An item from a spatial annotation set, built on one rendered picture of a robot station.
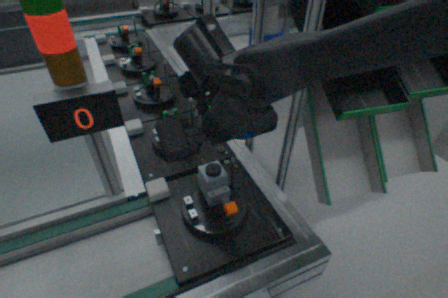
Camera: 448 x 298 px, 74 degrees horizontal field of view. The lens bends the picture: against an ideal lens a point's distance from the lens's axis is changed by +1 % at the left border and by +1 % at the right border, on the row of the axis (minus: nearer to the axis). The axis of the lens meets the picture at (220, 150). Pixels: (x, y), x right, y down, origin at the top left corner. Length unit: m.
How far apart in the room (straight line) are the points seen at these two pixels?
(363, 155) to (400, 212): 0.24
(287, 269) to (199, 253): 0.16
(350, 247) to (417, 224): 0.20
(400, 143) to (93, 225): 0.71
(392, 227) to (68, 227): 0.75
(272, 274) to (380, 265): 0.29
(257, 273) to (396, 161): 0.41
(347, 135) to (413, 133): 0.18
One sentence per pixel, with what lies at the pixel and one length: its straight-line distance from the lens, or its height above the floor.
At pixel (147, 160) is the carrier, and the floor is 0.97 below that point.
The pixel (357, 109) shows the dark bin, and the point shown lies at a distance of 0.57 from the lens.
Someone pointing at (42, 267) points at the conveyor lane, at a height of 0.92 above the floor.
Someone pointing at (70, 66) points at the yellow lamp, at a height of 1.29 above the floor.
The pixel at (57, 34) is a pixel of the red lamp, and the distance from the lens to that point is 0.48.
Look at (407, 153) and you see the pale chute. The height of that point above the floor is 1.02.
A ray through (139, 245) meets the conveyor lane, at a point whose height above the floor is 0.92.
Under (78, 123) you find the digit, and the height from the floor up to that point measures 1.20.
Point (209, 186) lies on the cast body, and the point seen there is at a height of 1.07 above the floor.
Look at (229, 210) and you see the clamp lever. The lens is 0.51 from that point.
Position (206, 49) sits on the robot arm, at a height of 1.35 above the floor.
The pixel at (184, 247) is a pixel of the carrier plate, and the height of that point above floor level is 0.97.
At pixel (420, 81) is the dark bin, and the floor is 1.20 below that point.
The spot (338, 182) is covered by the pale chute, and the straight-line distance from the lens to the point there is 0.68.
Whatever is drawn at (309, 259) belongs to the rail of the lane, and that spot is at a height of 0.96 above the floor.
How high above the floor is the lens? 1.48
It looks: 41 degrees down
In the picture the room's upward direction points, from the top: straight up
